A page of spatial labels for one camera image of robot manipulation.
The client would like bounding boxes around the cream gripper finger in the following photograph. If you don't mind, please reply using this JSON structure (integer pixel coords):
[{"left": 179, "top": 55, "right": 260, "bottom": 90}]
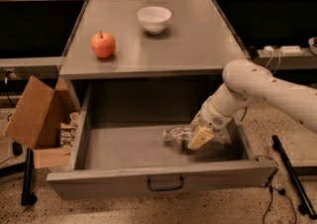
[
  {"left": 190, "top": 113, "right": 201, "bottom": 129},
  {"left": 187, "top": 126, "right": 214, "bottom": 151}
]

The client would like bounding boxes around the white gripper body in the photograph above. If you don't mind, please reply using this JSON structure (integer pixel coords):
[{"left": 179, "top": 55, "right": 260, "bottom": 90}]
[{"left": 198, "top": 97, "right": 232, "bottom": 130}]

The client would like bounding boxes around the clear plastic water bottle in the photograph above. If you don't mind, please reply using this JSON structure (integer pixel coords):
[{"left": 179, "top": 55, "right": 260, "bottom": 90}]
[{"left": 162, "top": 126, "right": 226, "bottom": 150}]

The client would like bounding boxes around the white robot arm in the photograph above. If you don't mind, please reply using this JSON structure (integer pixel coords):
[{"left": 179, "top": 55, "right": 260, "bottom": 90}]
[{"left": 187, "top": 59, "right": 317, "bottom": 151}]

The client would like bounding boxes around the grey open top drawer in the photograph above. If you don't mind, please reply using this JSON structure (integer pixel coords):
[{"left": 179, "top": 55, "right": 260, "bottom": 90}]
[{"left": 48, "top": 79, "right": 275, "bottom": 200}]

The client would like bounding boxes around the grey metal cabinet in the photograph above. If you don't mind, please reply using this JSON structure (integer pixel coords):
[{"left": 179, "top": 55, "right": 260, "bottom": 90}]
[{"left": 59, "top": 0, "right": 247, "bottom": 108}]

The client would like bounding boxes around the white power strip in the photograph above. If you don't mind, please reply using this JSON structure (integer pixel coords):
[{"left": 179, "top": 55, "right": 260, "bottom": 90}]
[{"left": 263, "top": 46, "right": 303, "bottom": 56}]

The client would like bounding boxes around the white ceramic bowl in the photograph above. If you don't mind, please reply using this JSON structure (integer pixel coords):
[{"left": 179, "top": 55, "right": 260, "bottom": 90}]
[{"left": 137, "top": 6, "right": 171, "bottom": 35}]

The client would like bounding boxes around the white paper cup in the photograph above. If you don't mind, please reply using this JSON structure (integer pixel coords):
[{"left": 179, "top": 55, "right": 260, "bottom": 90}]
[{"left": 69, "top": 112, "right": 79, "bottom": 126}]

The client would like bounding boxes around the red apple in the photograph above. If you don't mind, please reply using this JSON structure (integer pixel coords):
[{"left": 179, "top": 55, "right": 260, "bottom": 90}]
[{"left": 90, "top": 31, "right": 116, "bottom": 58}]

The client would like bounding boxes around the black stand leg right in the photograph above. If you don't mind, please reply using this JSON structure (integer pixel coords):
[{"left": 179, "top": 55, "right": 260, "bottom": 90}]
[{"left": 271, "top": 135, "right": 317, "bottom": 220}]

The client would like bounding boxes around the black stand leg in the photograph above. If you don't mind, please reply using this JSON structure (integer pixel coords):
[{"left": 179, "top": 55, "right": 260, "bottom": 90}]
[
  {"left": 0, "top": 149, "right": 37, "bottom": 206},
  {"left": 271, "top": 135, "right": 317, "bottom": 220}
]

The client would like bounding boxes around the printed snack carton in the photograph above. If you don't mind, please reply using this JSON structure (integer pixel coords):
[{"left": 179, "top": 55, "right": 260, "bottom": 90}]
[{"left": 59, "top": 123, "right": 76, "bottom": 147}]

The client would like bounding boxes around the brown cardboard box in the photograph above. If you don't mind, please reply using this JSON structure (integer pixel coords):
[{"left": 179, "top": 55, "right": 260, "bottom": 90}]
[{"left": 4, "top": 76, "right": 77, "bottom": 168}]

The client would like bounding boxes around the black stand leg left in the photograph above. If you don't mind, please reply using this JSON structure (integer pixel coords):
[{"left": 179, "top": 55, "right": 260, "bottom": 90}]
[{"left": 0, "top": 149, "right": 37, "bottom": 206}]

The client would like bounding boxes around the black drawer handle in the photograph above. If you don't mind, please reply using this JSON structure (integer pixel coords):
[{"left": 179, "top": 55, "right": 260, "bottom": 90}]
[{"left": 147, "top": 176, "right": 184, "bottom": 192}]

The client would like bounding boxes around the black floor cable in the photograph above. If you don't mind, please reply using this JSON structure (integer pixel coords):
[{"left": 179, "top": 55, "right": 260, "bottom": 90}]
[{"left": 254, "top": 155, "right": 298, "bottom": 224}]

